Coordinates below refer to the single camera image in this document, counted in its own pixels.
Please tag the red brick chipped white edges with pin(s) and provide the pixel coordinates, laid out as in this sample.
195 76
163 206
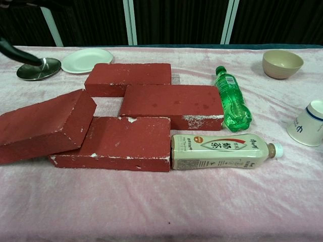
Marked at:
126 141

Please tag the beige bowl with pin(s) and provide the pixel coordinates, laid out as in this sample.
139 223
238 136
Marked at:
281 66

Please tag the cream milk tea bottle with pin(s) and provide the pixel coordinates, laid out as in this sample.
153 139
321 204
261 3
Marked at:
217 151

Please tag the pink velvet tablecloth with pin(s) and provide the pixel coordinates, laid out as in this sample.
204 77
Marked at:
161 201

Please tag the slanted white frame post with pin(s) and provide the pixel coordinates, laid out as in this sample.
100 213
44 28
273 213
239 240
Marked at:
51 27

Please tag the wide white frame post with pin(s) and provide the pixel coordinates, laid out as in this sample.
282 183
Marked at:
130 22

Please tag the white round plate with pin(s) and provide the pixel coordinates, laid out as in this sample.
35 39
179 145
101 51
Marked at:
85 60

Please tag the black curtain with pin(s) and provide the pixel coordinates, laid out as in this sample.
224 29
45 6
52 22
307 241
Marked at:
181 20

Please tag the red brick white-scuffed side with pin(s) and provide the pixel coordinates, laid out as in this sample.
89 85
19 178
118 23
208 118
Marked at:
171 100

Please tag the green plastic bottle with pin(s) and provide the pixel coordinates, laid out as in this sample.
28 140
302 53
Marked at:
230 98

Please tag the white paper cup blue print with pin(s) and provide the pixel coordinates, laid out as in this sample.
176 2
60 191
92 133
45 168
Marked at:
306 126

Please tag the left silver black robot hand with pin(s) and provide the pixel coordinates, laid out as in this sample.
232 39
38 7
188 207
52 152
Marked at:
17 55

